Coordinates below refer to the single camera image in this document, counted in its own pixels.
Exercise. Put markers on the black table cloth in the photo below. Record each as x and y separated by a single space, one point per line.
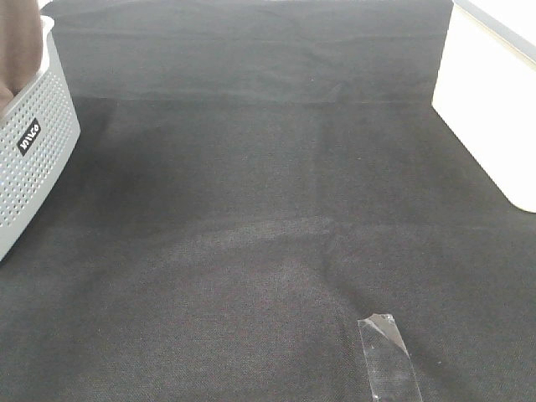
252 178

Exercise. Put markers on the brown microfibre towel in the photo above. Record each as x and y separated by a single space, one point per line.
21 46

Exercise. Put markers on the clear adhesive tape strip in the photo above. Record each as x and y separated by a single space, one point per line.
391 375

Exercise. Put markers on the grey perforated laundry basket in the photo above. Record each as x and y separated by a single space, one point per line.
39 132

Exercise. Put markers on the white plastic storage bin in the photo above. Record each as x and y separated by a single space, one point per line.
485 91

